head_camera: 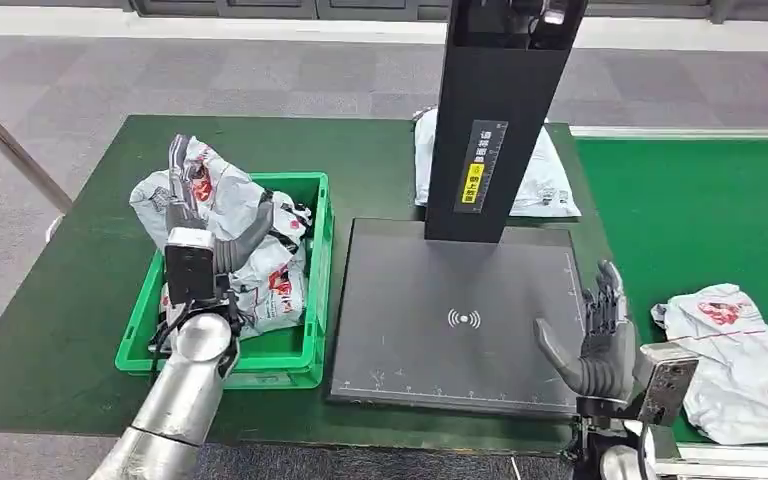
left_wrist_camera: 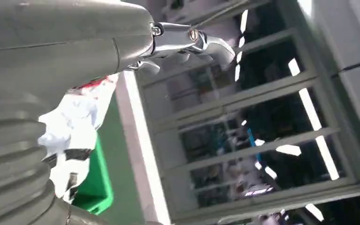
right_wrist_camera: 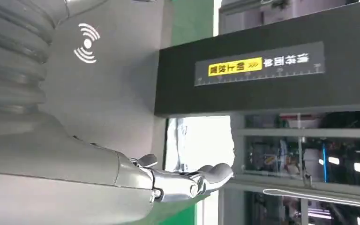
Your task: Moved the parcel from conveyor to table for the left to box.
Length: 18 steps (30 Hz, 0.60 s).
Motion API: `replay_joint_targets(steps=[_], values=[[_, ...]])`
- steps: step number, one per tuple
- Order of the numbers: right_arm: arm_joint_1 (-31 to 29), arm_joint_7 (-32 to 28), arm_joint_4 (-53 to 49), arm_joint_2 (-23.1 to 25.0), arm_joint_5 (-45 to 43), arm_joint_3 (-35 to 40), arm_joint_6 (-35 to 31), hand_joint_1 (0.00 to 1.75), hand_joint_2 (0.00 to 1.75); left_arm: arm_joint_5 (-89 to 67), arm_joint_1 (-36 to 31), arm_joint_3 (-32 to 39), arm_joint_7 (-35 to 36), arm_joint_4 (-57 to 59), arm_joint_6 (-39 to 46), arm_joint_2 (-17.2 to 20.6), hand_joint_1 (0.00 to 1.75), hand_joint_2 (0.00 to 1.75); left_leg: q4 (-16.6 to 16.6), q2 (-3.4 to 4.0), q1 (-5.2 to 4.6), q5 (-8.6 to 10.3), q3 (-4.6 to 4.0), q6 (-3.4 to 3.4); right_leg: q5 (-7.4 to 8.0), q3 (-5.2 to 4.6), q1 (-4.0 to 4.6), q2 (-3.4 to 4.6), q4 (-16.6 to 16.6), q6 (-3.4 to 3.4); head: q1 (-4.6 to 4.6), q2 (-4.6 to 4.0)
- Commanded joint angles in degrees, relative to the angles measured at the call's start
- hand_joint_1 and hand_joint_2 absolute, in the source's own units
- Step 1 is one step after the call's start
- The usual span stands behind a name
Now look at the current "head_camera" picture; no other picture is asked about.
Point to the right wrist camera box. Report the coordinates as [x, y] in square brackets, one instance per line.
[669, 384]

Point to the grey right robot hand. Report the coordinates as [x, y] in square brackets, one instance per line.
[606, 364]

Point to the grey metal rail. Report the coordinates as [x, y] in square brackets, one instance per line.
[13, 147]

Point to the grey parcel with red print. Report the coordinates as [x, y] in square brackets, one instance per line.
[728, 358]

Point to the dark floor mat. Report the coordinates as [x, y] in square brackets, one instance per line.
[390, 464]

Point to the black scanner column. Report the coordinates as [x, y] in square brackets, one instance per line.
[490, 79]

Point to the green plastic crate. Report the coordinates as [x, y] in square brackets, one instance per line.
[291, 358]

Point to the black and yellow column label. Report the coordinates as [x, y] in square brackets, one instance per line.
[481, 166]

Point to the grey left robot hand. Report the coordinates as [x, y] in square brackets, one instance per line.
[245, 242]

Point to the black scanner base plate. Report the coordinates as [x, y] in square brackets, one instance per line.
[424, 298]

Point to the white plastic mailer parcel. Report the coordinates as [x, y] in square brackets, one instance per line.
[546, 175]

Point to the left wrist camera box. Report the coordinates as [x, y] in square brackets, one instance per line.
[188, 272]

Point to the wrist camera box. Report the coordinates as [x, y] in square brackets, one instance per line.
[188, 272]
[669, 384]

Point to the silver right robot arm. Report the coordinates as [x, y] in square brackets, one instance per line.
[616, 464]

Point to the grey parcel with black print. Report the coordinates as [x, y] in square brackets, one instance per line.
[225, 185]

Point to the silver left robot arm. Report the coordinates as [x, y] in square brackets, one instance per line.
[178, 397]

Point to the green conveyor belt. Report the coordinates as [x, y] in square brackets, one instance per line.
[689, 212]

